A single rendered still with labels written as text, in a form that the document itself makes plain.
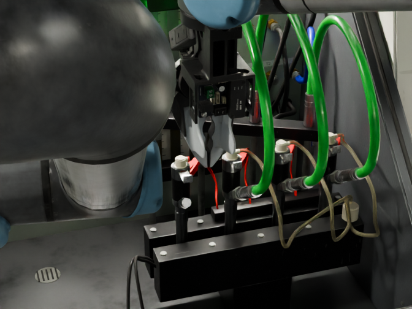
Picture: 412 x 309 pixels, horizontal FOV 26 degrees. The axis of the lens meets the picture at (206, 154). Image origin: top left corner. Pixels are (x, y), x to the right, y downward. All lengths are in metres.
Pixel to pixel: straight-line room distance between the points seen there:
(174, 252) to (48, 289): 0.28
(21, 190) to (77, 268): 0.79
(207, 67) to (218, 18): 0.21
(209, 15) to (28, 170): 0.22
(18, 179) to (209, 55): 0.27
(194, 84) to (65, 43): 0.56
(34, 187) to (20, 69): 0.41
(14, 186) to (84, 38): 0.40
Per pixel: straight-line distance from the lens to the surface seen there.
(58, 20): 0.43
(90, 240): 1.67
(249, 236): 1.41
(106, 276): 1.58
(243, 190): 1.29
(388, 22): 1.42
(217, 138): 1.09
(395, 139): 1.38
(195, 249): 1.38
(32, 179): 0.82
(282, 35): 1.52
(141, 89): 0.47
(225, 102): 1.01
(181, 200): 1.34
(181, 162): 1.32
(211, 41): 0.96
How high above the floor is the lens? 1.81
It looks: 31 degrees down
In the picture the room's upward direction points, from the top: straight up
